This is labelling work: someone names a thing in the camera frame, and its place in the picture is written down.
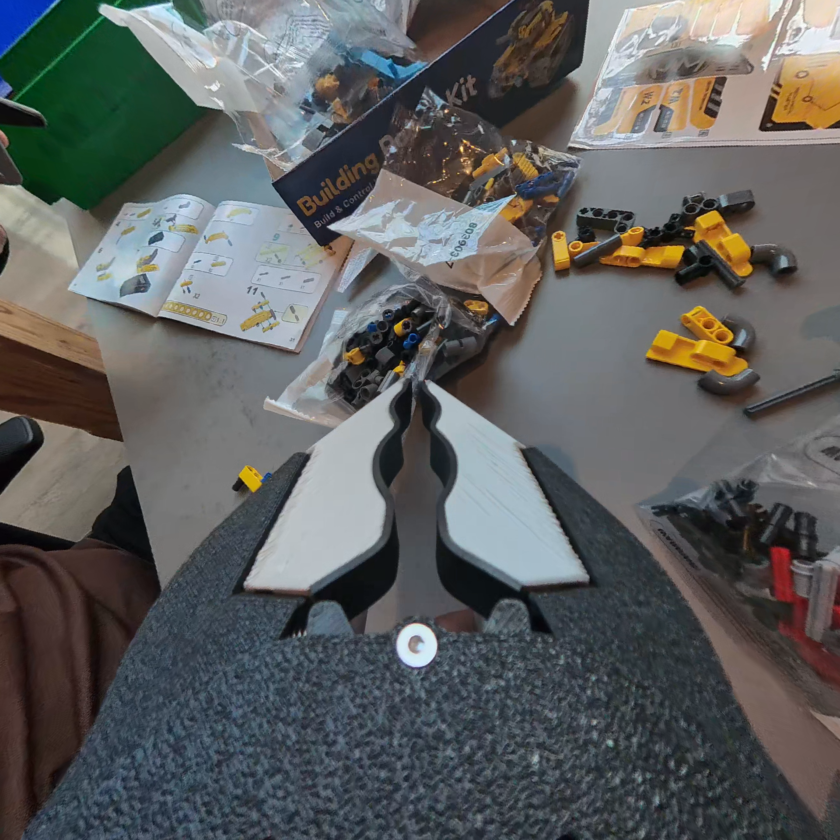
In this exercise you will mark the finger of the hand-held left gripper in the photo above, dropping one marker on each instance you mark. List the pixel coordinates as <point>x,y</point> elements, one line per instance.
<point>19,115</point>
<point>10,164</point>

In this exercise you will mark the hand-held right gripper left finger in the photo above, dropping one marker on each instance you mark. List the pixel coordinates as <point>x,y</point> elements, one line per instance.
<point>328,518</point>

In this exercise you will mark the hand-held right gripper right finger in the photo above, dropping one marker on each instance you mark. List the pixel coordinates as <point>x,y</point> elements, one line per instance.
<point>505,518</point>

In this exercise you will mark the clear bag of dark parts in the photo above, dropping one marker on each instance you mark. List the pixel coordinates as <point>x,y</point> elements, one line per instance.
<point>380,348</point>

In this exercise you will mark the clear bag black red parts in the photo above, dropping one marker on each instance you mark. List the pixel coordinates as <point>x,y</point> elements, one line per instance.
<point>754,525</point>

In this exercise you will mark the clear bag of mixed parts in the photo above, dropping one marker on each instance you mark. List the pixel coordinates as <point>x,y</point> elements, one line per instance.
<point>459,243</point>

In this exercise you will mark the yellow black sticker sheet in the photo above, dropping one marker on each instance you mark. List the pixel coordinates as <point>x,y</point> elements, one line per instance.
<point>689,79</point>

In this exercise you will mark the person's right hand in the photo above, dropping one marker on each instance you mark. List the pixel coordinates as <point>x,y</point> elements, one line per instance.
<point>459,622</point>

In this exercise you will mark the green box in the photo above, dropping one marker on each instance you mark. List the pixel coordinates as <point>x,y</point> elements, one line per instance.
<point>98,98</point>

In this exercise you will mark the short yellow beam with pins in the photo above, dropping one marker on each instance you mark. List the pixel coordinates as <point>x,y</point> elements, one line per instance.
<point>249,476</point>

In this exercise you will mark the blue plastic bin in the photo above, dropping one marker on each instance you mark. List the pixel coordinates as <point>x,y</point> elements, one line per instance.
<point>19,19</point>

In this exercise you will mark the large clear plastic bag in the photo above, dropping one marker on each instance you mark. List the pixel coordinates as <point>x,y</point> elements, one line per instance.
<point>229,46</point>

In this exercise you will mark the instruction booklet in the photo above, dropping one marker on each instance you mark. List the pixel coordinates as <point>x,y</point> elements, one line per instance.
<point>229,262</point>

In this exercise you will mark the black chair armrest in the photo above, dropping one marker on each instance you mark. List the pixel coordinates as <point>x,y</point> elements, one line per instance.
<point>19,446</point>

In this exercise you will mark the black axle rod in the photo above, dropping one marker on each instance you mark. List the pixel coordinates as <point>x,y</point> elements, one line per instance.
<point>787,394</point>

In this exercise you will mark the pile of loose toy parts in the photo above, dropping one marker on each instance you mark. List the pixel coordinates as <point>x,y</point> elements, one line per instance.
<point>715,249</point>

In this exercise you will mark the clear bag with blue part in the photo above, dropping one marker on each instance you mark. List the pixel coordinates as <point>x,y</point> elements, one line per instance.
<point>380,65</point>

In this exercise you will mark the blue robot kit box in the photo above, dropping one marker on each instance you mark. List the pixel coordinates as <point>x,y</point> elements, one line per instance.
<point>472,72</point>

